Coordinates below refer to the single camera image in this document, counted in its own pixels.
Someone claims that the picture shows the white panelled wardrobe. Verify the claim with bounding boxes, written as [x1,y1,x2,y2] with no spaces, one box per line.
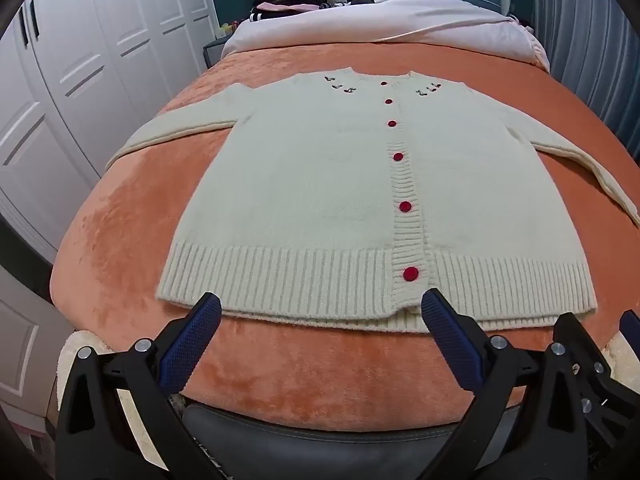
[0,0,219,267]

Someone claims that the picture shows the orange plush blanket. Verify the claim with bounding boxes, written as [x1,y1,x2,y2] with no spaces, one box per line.
[50,40,640,433]

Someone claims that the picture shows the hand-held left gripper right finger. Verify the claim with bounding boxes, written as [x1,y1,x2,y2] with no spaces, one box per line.
[421,288,590,480]

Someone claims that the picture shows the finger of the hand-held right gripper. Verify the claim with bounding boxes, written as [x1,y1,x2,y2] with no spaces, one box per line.
[552,311,621,456]
[618,309,640,343]

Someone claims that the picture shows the grey pleated curtain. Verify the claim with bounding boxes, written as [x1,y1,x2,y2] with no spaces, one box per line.
[530,0,640,161]

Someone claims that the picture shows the white panelled cabinet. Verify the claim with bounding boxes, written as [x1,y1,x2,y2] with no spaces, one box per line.
[0,264,77,436]

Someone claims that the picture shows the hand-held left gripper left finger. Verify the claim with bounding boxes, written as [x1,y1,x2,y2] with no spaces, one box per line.
[54,291,223,480]

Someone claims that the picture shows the cream knit cardigan red buttons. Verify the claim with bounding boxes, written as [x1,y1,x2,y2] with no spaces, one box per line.
[105,67,640,334]

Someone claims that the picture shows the white duvet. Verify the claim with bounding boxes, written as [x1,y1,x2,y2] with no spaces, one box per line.
[221,0,551,74]

